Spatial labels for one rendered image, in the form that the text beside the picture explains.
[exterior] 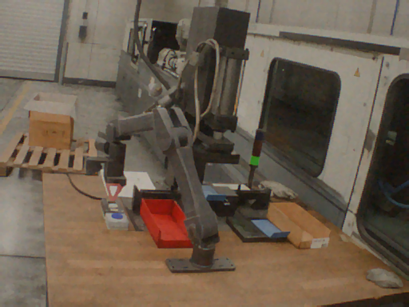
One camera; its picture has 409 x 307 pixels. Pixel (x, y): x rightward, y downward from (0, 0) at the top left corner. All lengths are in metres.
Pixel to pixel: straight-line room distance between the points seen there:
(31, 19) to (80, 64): 1.60
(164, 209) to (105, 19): 9.27
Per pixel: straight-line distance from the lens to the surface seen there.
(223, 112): 1.55
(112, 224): 1.43
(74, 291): 1.12
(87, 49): 10.68
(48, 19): 10.61
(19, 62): 10.72
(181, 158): 1.24
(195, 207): 1.23
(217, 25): 1.59
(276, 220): 1.66
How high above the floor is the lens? 1.53
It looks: 15 degrees down
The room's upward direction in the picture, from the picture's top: 10 degrees clockwise
